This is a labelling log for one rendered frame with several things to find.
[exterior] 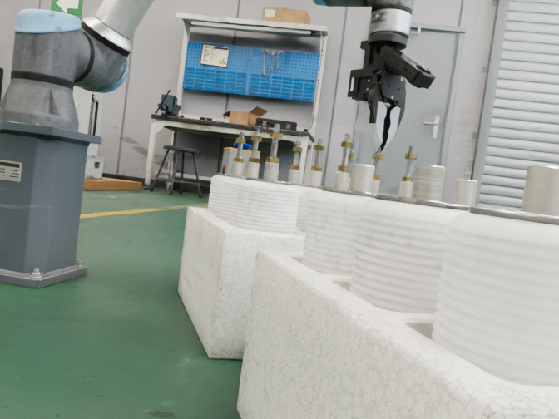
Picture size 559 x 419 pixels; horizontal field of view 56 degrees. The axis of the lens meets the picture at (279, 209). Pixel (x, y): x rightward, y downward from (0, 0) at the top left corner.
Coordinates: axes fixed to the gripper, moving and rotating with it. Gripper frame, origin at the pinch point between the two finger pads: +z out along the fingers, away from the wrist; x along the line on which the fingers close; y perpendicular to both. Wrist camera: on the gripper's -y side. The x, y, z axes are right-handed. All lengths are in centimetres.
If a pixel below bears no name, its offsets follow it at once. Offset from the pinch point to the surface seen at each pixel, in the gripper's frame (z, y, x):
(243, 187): 10.6, -0.9, 31.0
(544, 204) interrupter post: 8, -52, 48
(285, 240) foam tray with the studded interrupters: 17.1, -8.8, 28.2
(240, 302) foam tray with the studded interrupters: 26.2, -6.8, 33.2
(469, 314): 14, -50, 52
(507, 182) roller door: -20, 206, -457
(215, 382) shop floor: 34, -12, 40
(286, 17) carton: -159, 370, -266
